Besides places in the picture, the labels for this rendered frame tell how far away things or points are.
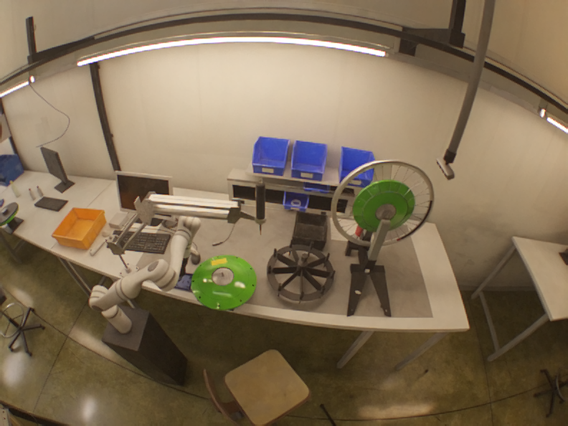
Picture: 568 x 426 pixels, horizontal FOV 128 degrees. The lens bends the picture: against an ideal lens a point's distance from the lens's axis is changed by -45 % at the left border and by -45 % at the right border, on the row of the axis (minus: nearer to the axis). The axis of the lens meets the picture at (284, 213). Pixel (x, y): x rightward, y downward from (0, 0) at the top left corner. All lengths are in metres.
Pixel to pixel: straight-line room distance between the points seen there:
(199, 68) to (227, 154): 0.63
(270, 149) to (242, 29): 0.91
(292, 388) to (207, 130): 1.68
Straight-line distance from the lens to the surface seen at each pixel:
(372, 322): 1.36
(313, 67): 1.54
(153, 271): 0.93
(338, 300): 1.37
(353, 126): 1.63
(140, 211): 1.14
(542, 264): 2.78
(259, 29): 1.06
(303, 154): 1.69
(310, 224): 1.69
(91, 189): 2.58
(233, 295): 1.15
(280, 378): 1.47
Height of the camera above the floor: 2.05
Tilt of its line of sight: 40 degrees down
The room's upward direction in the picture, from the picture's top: 4 degrees clockwise
